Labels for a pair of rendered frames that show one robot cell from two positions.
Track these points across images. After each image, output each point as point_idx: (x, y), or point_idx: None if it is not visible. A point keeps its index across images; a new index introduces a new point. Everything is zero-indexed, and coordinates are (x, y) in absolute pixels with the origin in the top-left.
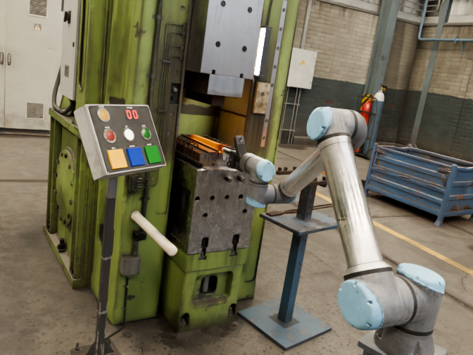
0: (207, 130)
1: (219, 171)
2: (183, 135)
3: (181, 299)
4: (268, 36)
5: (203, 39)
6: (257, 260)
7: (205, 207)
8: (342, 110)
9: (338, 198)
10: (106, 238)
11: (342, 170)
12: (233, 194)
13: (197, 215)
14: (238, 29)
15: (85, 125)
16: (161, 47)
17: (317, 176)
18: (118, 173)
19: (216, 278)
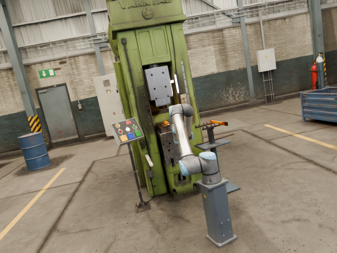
0: None
1: (169, 133)
2: (162, 122)
3: (170, 183)
4: (177, 77)
5: (148, 89)
6: None
7: (168, 147)
8: (177, 105)
9: (176, 135)
10: (132, 164)
11: (176, 125)
12: None
13: (165, 150)
14: (160, 81)
15: (112, 130)
16: (137, 96)
17: (190, 127)
18: (125, 142)
19: None
